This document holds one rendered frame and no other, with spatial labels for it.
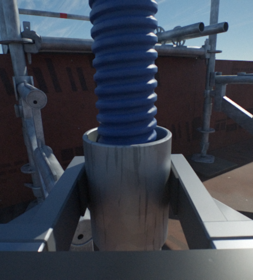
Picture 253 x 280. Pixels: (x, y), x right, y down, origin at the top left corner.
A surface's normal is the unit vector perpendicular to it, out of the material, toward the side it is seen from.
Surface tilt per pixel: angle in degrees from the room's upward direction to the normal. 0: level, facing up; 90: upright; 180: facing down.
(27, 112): 93
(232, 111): 90
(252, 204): 0
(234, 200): 0
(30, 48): 90
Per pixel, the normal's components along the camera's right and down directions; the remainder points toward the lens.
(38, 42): 0.29, 0.27
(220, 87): -0.86, 0.17
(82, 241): 0.51, 0.29
